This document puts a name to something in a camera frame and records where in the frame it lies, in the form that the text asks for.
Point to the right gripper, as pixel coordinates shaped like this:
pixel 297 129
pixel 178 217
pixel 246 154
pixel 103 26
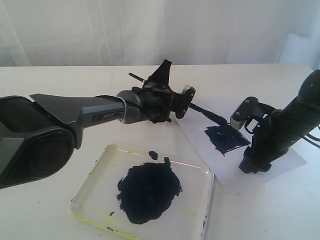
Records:
pixel 269 142

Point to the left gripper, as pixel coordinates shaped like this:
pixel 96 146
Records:
pixel 158 100

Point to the black paintbrush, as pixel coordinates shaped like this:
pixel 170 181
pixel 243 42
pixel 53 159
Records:
pixel 210 115

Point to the white paper sheet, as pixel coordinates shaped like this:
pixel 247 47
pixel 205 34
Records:
pixel 225 166

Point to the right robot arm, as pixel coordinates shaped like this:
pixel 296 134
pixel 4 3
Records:
pixel 302 114

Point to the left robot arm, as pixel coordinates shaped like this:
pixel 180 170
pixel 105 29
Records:
pixel 39 134

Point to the dark blue paint blob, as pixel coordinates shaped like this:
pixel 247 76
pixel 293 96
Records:
pixel 148 190

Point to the clear plastic paint tray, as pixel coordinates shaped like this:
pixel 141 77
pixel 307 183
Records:
pixel 96 202

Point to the white backdrop curtain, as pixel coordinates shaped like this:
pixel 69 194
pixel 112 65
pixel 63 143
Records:
pixel 144 32

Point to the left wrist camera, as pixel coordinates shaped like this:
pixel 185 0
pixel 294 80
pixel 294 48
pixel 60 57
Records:
pixel 184 100

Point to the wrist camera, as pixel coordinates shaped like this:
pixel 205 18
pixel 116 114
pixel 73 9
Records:
pixel 250 109
pixel 184 100

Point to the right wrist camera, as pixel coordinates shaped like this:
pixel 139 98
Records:
pixel 250 109

